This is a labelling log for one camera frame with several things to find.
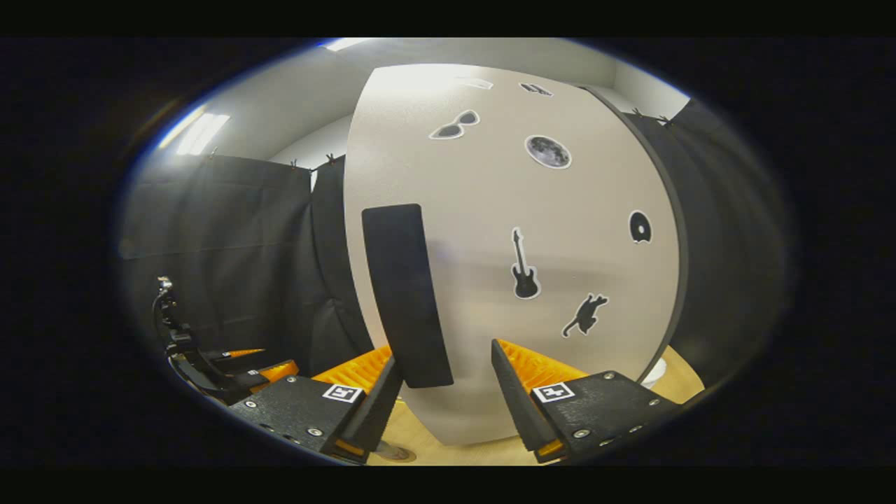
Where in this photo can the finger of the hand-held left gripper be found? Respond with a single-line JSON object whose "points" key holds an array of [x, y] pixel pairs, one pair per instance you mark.
{"points": [[238, 353], [273, 371]]}

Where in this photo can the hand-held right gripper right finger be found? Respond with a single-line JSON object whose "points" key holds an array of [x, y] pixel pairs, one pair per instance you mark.
{"points": [[518, 399]]}

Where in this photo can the round brown coaster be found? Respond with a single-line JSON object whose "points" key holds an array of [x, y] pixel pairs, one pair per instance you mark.
{"points": [[399, 455]]}

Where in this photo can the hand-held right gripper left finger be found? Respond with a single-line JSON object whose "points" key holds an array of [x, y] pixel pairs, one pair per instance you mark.
{"points": [[374, 413]]}

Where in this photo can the white round object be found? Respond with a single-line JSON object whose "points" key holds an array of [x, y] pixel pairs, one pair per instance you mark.
{"points": [[654, 374]]}

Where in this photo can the long ceiling light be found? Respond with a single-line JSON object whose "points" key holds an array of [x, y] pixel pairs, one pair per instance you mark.
{"points": [[203, 133]]}

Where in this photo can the black backdrop cloth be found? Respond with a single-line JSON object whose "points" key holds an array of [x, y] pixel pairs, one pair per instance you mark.
{"points": [[231, 231]]}

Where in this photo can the white cabinet door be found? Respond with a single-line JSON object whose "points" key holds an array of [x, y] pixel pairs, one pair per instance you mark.
{"points": [[476, 210]]}

